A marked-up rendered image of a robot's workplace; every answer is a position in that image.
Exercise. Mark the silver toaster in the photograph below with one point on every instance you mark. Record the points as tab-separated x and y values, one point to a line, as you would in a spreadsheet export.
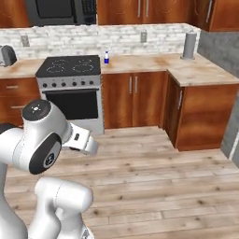
7	56

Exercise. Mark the black and silver stove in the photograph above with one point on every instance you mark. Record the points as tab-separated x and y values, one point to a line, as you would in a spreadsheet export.
73	90

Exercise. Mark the grey wall socket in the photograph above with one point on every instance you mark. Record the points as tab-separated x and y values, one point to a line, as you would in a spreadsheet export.
25	40
143	36

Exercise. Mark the black microwave oven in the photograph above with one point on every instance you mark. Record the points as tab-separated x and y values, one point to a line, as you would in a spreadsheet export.
60	11

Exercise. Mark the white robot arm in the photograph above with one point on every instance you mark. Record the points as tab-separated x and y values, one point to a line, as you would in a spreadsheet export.
37	146

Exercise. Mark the wooden wall cupboards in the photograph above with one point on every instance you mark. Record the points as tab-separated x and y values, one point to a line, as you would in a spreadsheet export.
161	12

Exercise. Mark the wooden base cupboards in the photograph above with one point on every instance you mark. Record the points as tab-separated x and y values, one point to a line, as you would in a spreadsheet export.
168	105

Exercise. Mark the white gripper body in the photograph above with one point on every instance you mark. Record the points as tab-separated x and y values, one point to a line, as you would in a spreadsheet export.
88	143

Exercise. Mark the wooden drawer unit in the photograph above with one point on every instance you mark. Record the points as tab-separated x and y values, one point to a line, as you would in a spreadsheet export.
17	99

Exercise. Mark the blue and white drink bottle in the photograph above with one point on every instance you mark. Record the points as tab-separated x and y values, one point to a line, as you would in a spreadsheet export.
106	58

